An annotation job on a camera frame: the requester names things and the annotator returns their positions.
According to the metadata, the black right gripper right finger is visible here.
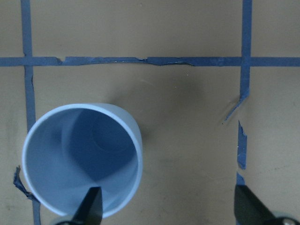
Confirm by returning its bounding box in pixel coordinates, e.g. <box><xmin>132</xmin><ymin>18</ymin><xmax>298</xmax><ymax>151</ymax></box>
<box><xmin>234</xmin><ymin>185</ymin><xmax>284</xmax><ymax>225</ymax></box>

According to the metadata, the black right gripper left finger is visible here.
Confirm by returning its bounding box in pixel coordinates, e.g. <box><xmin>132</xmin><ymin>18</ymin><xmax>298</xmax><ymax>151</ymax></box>
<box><xmin>70</xmin><ymin>187</ymin><xmax>103</xmax><ymax>225</ymax></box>

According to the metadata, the blue cup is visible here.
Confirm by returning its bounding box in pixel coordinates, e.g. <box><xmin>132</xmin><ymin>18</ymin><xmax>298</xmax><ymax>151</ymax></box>
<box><xmin>22</xmin><ymin>103</ymin><xmax>143</xmax><ymax>218</ymax></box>

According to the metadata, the brown paper table cover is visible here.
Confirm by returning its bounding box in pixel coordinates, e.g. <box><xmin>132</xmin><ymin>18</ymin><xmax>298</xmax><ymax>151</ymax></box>
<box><xmin>0</xmin><ymin>0</ymin><xmax>300</xmax><ymax>225</ymax></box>

